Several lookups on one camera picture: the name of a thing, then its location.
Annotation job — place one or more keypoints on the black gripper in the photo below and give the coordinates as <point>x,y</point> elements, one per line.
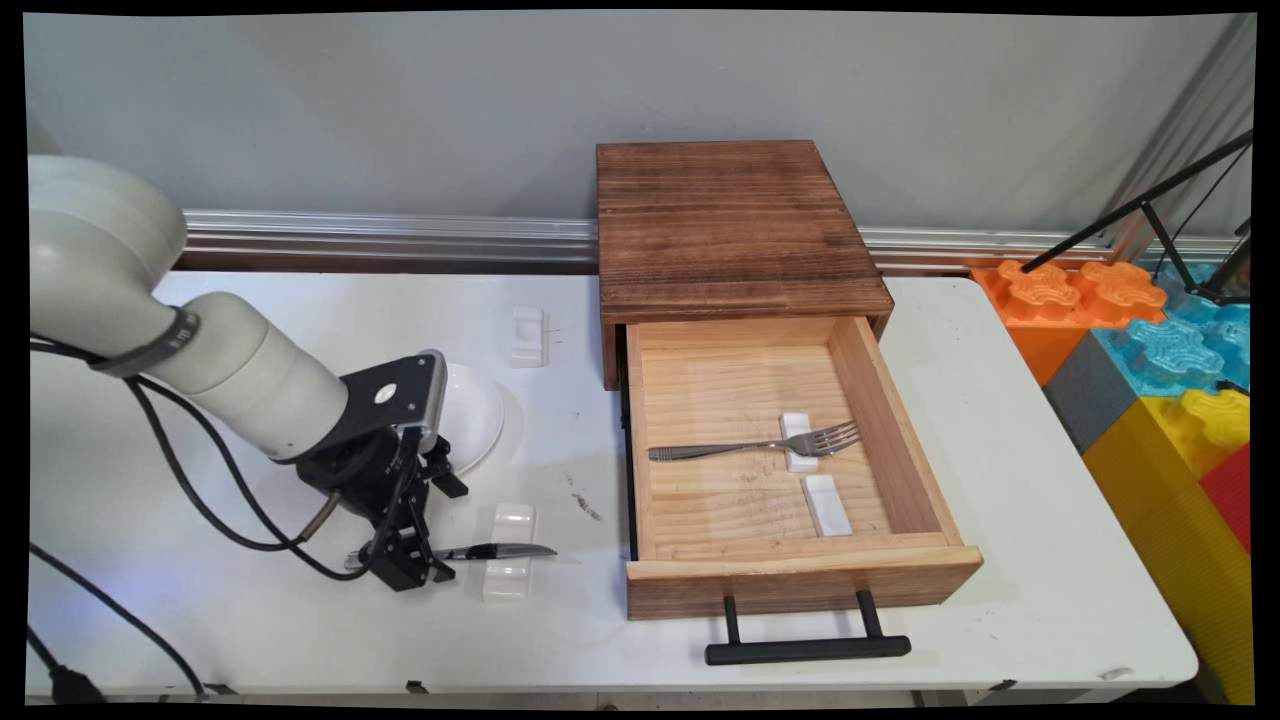
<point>350,475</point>

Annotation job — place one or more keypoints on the silver serrated table knife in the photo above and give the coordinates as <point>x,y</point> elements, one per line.
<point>500,551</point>

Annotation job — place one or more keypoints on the silver steel fork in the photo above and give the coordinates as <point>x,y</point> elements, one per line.
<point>812,440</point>

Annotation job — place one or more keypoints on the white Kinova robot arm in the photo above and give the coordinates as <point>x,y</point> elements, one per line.
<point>200,360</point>

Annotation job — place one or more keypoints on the clear rest under knife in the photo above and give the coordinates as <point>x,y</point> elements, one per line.
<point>507,582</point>

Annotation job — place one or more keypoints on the white round plate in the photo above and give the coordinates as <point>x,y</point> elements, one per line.
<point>475,420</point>

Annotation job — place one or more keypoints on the white ceramic cutlery rest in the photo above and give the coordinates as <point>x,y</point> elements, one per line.
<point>826,506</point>
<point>800,460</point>
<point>528,335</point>

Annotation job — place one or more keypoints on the light wooden drawer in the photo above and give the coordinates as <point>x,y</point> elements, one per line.
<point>760,505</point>

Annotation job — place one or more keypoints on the dark wooden drawer cabinet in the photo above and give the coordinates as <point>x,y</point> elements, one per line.
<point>735,215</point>

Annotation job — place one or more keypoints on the orange plastic building block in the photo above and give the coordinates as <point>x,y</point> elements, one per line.
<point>1050,300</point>

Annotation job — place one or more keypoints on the grey plastic building block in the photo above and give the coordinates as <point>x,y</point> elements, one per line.
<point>1090,395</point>

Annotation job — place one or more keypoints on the blue plastic building block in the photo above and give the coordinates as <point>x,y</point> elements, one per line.
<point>1175,345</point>

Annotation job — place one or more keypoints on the black tripod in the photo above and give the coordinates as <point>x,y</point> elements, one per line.
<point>1140,205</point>

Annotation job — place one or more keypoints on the red plastic building block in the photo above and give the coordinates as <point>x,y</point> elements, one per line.
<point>1230,495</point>

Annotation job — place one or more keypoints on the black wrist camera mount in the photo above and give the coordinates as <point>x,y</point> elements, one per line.
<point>390,395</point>

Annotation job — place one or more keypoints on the aluminium wall rail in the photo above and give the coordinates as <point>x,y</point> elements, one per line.
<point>400,232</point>

